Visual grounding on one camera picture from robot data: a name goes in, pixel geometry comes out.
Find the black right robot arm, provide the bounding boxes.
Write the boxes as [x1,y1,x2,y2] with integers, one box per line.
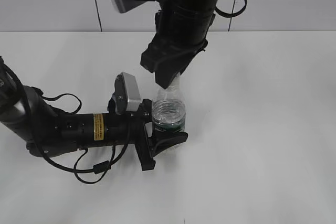
[140,0,218,89]

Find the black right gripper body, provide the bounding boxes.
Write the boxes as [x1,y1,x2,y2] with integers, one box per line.
[140,3,215,73]

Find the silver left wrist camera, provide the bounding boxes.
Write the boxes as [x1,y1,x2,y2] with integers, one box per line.
[113,72,141,114]

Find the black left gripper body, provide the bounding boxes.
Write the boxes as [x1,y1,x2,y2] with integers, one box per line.
[106,98,155,171]

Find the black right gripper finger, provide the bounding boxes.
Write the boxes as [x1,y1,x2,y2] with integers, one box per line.
[155,40,208,89]

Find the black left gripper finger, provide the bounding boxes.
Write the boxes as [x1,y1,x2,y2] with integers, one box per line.
[149,131,188,157]
[142,99,152,122]

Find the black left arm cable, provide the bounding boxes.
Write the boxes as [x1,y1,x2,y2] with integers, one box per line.
[31,92,132,183]

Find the clear plastic water bottle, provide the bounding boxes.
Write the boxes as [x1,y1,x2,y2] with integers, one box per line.
[152,74,186,133]

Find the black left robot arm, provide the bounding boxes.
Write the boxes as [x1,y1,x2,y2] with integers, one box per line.
[1,62,188,170]

